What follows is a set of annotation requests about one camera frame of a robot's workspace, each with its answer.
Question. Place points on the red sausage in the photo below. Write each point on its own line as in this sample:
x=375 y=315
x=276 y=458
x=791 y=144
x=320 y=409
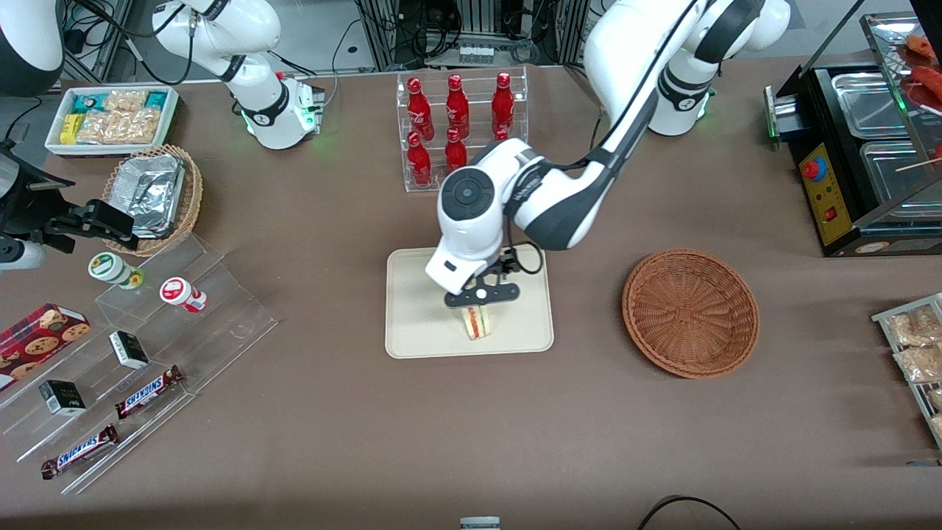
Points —
x=923 y=46
x=926 y=82

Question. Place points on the small black box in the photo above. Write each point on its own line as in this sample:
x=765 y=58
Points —
x=62 y=398
x=129 y=350

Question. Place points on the aluminium frame post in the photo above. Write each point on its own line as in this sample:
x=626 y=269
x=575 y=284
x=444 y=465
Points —
x=103 y=44
x=567 y=29
x=383 y=37

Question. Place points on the Snickers chocolate bar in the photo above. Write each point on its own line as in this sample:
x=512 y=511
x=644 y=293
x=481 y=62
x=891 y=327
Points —
x=147 y=393
x=79 y=451

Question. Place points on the clear bag of fried snacks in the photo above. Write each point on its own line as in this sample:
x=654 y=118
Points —
x=937 y=425
x=935 y=399
x=916 y=327
x=920 y=364

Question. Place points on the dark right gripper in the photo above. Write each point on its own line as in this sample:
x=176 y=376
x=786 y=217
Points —
x=31 y=200

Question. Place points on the clear acrylic stepped display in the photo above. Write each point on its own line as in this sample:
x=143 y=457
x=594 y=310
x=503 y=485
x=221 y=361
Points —
x=213 y=324

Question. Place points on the red emergency stop button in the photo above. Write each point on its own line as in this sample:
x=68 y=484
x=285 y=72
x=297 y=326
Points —
x=813 y=169

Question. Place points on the clear acrylic bottle rack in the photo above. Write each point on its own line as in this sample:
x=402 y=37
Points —
x=401 y=147

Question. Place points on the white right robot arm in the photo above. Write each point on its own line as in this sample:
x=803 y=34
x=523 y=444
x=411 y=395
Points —
x=257 y=29

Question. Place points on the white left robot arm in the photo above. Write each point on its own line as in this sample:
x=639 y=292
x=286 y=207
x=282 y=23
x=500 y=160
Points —
x=625 y=59

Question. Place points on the large teal snack packet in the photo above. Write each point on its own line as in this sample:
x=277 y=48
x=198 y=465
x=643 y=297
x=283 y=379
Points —
x=88 y=101

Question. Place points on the grey box with green light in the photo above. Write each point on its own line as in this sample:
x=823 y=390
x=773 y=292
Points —
x=781 y=110

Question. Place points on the grey device at table edge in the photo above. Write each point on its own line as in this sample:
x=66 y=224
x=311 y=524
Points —
x=480 y=523

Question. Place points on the red cap yogurt bottle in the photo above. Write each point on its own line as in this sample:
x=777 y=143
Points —
x=178 y=292

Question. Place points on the large brown wicker basket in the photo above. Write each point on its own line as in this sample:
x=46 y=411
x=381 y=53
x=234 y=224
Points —
x=692 y=316

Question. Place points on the wooden skewer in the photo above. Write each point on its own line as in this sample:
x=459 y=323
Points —
x=920 y=165

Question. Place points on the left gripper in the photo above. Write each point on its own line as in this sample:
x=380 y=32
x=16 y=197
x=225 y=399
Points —
x=506 y=263

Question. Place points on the large cracker bag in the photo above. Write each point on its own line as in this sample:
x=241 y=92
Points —
x=121 y=126

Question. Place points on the green cap yogurt bottle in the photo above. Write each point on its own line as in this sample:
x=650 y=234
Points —
x=110 y=269

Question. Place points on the black hot food warmer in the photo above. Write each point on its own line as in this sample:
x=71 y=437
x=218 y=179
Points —
x=846 y=221

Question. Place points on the small cracker bag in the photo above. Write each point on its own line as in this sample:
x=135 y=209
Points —
x=126 y=100

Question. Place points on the red cookie box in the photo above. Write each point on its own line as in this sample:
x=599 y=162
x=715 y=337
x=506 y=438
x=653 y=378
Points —
x=37 y=342

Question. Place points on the triangular sandwich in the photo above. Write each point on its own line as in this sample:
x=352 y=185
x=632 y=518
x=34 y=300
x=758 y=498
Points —
x=477 y=324

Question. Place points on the grey terminal block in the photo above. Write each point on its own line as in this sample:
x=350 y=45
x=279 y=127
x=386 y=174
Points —
x=476 y=54

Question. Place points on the yellow snack packet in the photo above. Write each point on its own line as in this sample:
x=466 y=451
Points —
x=70 y=129

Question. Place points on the small teal snack packet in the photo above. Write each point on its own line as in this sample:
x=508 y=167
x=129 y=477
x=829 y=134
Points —
x=156 y=99

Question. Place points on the stainless steel pan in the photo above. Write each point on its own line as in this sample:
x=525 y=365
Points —
x=894 y=173
x=872 y=103

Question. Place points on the small tan wicker basket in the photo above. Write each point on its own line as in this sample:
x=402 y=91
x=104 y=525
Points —
x=193 y=199

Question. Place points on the red cola bottle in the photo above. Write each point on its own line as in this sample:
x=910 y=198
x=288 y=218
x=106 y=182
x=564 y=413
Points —
x=455 y=151
x=419 y=110
x=502 y=135
x=457 y=110
x=419 y=163
x=503 y=107

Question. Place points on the white snack tray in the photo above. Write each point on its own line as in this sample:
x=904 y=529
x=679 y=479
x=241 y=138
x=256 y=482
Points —
x=53 y=143

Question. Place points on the cream plastic tray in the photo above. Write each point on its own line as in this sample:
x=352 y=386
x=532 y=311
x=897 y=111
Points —
x=412 y=324

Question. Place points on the aluminium foil container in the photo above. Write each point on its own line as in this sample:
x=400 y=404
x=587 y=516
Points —
x=151 y=188

